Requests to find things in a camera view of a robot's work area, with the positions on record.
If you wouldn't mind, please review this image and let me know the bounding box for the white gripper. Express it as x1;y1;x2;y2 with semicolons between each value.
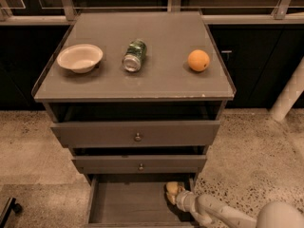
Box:
166;184;198;214

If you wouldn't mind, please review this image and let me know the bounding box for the yellow sponge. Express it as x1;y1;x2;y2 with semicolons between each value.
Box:
166;181;179;196

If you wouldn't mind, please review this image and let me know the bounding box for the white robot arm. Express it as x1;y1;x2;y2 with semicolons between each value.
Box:
165;59;304;228

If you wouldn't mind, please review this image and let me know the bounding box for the grey bottom drawer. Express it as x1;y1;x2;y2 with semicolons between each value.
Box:
85;173;200;228

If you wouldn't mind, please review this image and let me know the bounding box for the grey drawer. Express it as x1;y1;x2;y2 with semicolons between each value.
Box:
51;121;219;148
85;173;200;228
72;155;206;174

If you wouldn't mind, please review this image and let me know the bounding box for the top drawer knob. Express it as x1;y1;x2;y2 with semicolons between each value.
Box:
134;133;142;142

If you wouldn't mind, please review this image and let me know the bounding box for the grey middle drawer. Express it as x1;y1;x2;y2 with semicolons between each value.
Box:
72;155;206;174

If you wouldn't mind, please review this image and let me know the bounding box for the grey drawer cabinet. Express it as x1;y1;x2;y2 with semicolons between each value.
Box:
30;10;237;228

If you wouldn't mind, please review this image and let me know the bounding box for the grey top drawer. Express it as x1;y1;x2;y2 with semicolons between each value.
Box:
51;121;219;148

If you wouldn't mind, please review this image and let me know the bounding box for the orange fruit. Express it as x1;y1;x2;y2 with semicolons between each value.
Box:
187;49;210;72

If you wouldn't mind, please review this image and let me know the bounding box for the green soda can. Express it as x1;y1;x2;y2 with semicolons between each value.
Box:
123;39;147;72

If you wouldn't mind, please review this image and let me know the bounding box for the white bowl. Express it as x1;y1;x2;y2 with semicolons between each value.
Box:
57;44;104;73

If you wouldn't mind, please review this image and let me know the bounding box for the black caster wheel base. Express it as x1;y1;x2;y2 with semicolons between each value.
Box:
0;198;23;228

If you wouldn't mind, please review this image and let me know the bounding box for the metal railing frame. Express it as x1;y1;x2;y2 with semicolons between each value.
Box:
0;0;304;25

